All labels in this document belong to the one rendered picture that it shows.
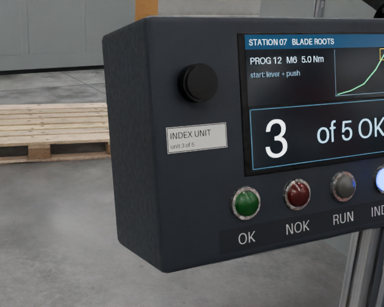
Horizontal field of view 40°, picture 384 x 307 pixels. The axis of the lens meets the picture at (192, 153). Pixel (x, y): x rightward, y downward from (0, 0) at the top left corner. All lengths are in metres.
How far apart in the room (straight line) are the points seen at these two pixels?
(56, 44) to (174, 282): 4.67
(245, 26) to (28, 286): 2.03
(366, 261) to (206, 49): 0.35
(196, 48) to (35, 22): 6.10
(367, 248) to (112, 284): 1.78
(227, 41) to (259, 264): 2.16
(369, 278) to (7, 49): 5.97
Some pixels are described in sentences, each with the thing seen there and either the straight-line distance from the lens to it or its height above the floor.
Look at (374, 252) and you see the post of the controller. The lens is 0.64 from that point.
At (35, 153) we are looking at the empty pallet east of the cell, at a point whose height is 0.07.
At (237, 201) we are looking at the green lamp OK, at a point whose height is 1.12.
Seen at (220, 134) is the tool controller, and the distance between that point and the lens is 0.40.
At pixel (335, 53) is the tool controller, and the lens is 0.46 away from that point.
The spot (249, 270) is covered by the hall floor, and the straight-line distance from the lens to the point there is 2.46.
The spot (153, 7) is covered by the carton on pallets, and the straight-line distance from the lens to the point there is 9.39.
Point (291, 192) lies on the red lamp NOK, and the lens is 0.43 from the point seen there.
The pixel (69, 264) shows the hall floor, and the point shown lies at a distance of 2.47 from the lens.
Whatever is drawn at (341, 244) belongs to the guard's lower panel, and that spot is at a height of 0.09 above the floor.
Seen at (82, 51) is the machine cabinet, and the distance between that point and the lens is 6.73.
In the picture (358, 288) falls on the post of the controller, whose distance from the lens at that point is 0.66.
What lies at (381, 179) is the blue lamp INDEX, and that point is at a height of 1.12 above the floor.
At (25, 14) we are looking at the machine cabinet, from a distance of 6.45.
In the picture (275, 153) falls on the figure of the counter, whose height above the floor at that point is 1.15.
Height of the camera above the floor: 1.29
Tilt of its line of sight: 20 degrees down
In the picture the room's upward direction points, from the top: 3 degrees clockwise
